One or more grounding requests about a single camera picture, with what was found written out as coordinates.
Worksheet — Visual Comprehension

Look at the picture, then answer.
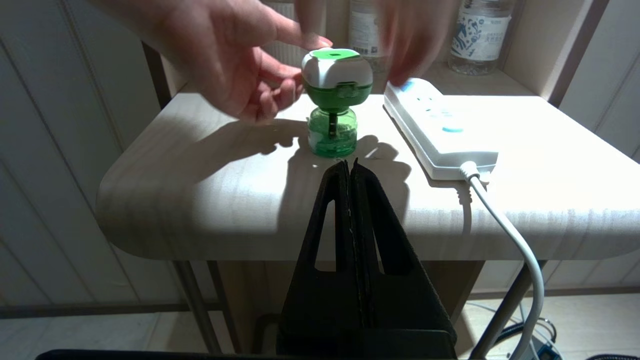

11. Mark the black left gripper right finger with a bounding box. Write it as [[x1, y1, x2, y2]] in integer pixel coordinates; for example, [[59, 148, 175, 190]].
[[350, 158, 458, 357]]

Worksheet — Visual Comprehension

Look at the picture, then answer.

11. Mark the small water bottle black cap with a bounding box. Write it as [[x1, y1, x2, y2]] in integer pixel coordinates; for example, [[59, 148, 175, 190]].
[[448, 0, 515, 76], [348, 0, 387, 74]]

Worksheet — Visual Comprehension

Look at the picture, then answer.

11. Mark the person's right hand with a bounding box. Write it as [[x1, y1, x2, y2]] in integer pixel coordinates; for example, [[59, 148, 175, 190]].
[[150, 0, 334, 124]]

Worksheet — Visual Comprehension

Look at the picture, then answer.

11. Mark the white ribbed mug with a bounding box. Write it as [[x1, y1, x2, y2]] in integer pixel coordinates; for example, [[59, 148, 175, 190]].
[[264, 0, 304, 67]]

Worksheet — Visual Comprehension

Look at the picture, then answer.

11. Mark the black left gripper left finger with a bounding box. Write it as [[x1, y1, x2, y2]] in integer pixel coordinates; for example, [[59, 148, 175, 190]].
[[276, 160, 362, 357]]

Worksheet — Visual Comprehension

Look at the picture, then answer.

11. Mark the black floor cable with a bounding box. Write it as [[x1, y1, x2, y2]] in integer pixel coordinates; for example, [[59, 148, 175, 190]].
[[492, 317, 559, 360]]

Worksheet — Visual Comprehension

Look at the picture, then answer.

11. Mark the green mosquito repellent plug-in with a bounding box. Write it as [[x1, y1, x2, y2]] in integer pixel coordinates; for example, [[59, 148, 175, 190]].
[[301, 47, 374, 159]]

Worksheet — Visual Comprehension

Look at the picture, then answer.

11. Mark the white power strip cable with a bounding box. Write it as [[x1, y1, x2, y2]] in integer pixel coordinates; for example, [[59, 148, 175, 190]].
[[459, 160, 546, 360]]

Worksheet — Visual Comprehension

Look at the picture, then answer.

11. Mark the person's left hand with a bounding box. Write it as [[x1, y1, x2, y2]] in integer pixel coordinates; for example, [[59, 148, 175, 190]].
[[376, 0, 458, 88]]

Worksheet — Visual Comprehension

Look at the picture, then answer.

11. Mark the blue labelled adapter box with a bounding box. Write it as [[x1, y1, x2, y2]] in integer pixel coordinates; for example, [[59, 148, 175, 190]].
[[531, 336, 557, 360]]

